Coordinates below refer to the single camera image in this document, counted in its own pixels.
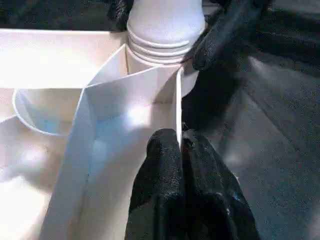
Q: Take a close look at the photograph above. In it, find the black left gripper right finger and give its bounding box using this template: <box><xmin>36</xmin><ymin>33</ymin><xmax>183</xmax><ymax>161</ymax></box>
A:
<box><xmin>181</xmin><ymin>125</ymin><xmax>261</xmax><ymax>240</ymax></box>

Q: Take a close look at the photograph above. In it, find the white plastic table leg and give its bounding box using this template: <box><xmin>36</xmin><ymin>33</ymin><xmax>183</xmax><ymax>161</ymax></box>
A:
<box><xmin>125</xmin><ymin>0</ymin><xmax>207</xmax><ymax>66</ymax></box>

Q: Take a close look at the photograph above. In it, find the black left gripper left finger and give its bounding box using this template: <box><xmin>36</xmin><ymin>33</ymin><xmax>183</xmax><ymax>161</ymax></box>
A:
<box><xmin>125</xmin><ymin>128</ymin><xmax>187</xmax><ymax>240</ymax></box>

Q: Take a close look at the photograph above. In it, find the white plastic table top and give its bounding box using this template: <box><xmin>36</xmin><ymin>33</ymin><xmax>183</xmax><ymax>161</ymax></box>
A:
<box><xmin>0</xmin><ymin>27</ymin><xmax>201</xmax><ymax>240</ymax></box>

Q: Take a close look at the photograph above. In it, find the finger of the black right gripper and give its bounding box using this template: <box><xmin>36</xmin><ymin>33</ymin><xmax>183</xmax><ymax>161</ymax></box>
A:
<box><xmin>107</xmin><ymin>0</ymin><xmax>135</xmax><ymax>32</ymax></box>
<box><xmin>191</xmin><ymin>0</ymin><xmax>271</xmax><ymax>72</ymax></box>

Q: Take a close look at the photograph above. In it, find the black mat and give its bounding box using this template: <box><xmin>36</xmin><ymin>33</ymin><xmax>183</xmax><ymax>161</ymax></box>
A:
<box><xmin>0</xmin><ymin>0</ymin><xmax>320</xmax><ymax>240</ymax></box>

